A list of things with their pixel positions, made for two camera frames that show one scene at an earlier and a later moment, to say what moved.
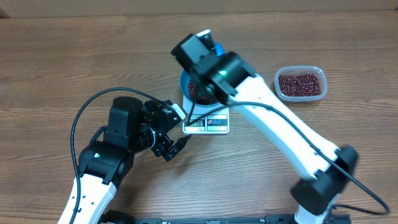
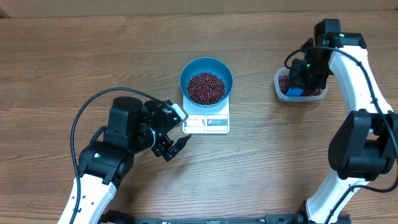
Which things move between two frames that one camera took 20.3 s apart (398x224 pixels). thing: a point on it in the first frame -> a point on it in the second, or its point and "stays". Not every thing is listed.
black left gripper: [165, 141] stays
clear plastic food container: [300, 83] stays
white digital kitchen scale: [211, 119] stays
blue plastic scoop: [219, 48] -> [293, 91]
